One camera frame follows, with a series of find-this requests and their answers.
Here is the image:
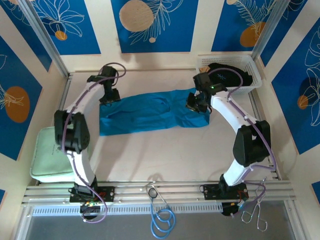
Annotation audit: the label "aluminium frame post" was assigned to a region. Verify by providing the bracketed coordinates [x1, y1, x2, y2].
[251, 0, 288, 61]
[21, 0, 71, 78]

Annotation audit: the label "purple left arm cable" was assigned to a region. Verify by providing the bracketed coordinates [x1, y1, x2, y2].
[62, 62, 127, 224]

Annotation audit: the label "blue leaf print wall panel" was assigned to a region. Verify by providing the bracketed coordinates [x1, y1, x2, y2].
[32, 0, 102, 56]
[271, 17, 320, 156]
[211, 0, 277, 52]
[111, 0, 200, 54]
[0, 34, 43, 161]

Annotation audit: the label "blue t-shirt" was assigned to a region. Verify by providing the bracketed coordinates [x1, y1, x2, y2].
[99, 87, 211, 137]

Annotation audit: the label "blue stethoscope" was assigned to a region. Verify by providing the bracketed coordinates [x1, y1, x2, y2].
[144, 181, 177, 239]

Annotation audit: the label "metal wire tongs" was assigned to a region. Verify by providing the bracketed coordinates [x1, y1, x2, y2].
[241, 176, 268, 232]

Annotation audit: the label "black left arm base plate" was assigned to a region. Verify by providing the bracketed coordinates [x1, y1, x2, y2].
[69, 185, 116, 204]

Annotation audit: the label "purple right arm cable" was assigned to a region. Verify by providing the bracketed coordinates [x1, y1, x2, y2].
[207, 67, 277, 216]

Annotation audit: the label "mint green zip case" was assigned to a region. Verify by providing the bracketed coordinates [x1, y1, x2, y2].
[29, 126, 76, 183]

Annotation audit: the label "grey metal plate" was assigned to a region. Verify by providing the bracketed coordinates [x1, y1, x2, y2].
[24, 214, 301, 240]

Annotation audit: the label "wide aluminium frame rail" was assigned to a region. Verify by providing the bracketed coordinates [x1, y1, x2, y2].
[21, 179, 297, 206]

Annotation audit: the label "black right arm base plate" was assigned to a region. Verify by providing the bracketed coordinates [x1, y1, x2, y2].
[202, 183, 249, 201]

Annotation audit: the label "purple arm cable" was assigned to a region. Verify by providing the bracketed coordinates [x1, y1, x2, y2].
[62, 62, 127, 224]
[207, 67, 277, 216]

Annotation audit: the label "black t-shirt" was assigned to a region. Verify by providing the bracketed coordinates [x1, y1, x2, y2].
[207, 62, 253, 89]

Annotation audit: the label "white plastic mesh basket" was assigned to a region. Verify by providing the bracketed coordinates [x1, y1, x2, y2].
[196, 54, 263, 96]

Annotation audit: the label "white slotted cable duct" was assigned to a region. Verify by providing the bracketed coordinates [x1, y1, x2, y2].
[31, 202, 223, 217]

